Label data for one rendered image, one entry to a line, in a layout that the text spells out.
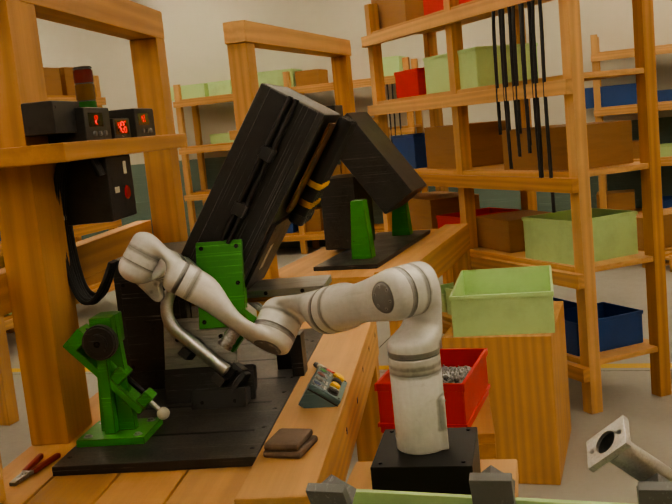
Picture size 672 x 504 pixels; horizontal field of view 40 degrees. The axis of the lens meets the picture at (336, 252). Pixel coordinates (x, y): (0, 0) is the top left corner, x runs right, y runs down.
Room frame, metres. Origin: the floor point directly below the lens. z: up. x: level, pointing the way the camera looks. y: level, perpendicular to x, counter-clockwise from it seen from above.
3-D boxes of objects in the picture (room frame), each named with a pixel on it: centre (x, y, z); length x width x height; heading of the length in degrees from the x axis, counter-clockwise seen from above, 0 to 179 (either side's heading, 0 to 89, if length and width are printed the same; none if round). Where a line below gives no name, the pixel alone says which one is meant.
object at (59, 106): (2.02, 0.59, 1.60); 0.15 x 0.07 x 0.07; 173
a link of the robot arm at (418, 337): (1.56, -0.12, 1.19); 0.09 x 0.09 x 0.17; 37
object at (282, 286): (2.34, 0.22, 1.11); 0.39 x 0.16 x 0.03; 83
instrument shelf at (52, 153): (2.31, 0.59, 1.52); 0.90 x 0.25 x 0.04; 173
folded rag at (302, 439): (1.72, 0.13, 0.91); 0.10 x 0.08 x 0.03; 160
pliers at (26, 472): (1.80, 0.66, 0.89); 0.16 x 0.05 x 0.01; 170
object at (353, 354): (2.24, 0.05, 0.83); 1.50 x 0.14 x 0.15; 173
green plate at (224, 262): (2.20, 0.28, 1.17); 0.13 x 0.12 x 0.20; 173
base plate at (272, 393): (2.28, 0.33, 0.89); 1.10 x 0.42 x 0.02; 173
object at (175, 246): (2.40, 0.45, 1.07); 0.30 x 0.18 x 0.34; 173
